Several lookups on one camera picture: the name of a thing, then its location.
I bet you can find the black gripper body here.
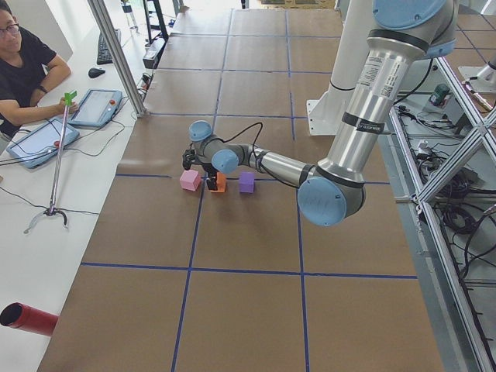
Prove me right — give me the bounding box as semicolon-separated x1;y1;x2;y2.
199;161;218;177

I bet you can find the orange foam cube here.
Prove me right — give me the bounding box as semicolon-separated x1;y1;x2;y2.
210;172;226;193

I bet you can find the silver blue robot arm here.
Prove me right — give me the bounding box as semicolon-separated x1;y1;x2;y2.
183;1;459;226

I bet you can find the pink foam cube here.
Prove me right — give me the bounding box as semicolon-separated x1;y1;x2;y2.
180;170;202;191

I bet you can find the purple foam cube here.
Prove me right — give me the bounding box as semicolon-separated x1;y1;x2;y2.
238;171;255;194

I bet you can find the blue teach pendant far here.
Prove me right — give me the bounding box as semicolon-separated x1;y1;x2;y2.
68;88;122;128

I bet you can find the blue teach pendant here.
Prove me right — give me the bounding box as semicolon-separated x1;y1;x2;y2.
68;88;122;128
6;117;63;169

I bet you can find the black computer mouse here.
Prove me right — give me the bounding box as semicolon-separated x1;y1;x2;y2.
88;67;105;79

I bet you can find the black keyboard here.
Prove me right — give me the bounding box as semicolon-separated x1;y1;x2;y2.
96;33;112;65

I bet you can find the blue teach pendant near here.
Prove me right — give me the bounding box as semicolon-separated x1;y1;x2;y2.
6;117;63;169

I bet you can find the seated person black shirt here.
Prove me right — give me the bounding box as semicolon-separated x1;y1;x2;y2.
1;1;71;140

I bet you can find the red cardboard tube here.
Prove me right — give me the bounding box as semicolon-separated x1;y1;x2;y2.
1;302;58;336

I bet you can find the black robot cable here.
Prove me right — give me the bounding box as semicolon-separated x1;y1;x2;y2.
222;122;268;174

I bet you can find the white mast base plate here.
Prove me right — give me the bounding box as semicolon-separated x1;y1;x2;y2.
306;86;352;136

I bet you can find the reacher grabber tool green handle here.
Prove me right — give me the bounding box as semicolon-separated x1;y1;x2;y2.
23;90;78;234

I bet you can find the aluminium frame post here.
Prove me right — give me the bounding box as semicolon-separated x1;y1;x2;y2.
88;0;146;118

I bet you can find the aluminium frame rail right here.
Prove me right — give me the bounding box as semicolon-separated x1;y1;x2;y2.
381;49;495;371

